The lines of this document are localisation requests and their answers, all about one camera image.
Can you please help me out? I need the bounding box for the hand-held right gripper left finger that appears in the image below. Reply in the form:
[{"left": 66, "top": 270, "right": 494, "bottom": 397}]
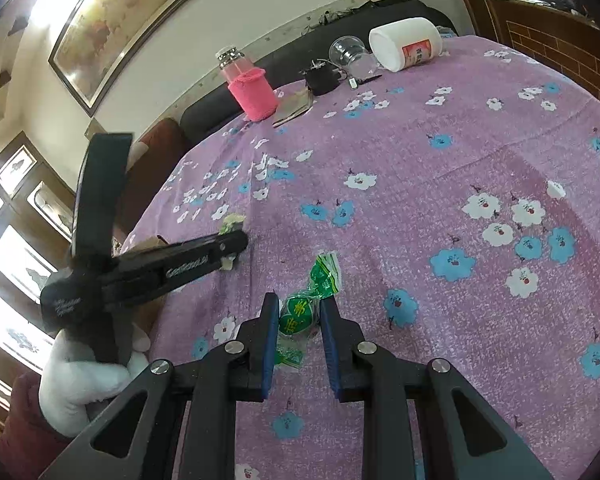
[{"left": 45, "top": 292, "right": 281, "bottom": 480}]

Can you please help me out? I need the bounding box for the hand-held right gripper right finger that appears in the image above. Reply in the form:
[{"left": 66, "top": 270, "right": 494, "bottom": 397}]
[{"left": 320, "top": 294, "right": 556, "bottom": 480}]

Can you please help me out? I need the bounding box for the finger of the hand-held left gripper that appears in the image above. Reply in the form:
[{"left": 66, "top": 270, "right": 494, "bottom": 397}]
[{"left": 105, "top": 231, "right": 249, "bottom": 307}]

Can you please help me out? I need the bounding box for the framed wall painting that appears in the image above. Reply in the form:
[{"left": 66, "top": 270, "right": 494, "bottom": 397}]
[{"left": 48, "top": 0, "right": 241, "bottom": 118}]

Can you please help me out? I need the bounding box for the person's left forearm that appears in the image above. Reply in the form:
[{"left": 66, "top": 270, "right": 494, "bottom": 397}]
[{"left": 0, "top": 370, "right": 76, "bottom": 480}]

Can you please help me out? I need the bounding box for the brown armchair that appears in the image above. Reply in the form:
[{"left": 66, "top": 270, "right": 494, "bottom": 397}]
[{"left": 115, "top": 117, "right": 192, "bottom": 236}]

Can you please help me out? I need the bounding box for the beige and green candy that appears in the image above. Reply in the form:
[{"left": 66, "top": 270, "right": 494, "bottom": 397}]
[{"left": 219, "top": 214, "right": 246, "bottom": 272}]

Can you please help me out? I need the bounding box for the bottle with pink knit sleeve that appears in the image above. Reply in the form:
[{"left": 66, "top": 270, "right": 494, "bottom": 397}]
[{"left": 216, "top": 46, "right": 280, "bottom": 122}]

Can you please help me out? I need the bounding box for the person's left hand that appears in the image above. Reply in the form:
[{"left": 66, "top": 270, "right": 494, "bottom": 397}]
[{"left": 39, "top": 322, "right": 152, "bottom": 438}]

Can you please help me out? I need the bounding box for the wooden cabinet with glass doors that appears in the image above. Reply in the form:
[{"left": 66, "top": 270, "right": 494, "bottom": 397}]
[{"left": 0, "top": 130, "right": 81, "bottom": 426}]

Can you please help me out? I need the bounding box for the purple floral tablecloth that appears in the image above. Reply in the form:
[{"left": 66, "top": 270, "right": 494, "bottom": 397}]
[{"left": 120, "top": 35, "right": 600, "bottom": 480}]

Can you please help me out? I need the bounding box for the brick pattern counter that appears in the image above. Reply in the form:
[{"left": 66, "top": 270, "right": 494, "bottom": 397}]
[{"left": 445, "top": 0, "right": 600, "bottom": 88}]

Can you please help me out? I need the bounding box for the black sofa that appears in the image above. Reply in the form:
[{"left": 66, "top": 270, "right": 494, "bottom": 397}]
[{"left": 180, "top": 0, "right": 456, "bottom": 146}]

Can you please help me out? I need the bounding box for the white plastic jar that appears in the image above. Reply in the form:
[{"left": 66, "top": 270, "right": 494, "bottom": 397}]
[{"left": 369, "top": 16, "right": 443, "bottom": 73}]

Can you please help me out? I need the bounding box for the clear plastic cup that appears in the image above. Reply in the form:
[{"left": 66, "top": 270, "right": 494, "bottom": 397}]
[{"left": 328, "top": 35, "right": 381, "bottom": 72}]

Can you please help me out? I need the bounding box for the small black object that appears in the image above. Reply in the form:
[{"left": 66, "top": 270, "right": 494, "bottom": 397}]
[{"left": 304, "top": 60, "right": 346, "bottom": 97}]

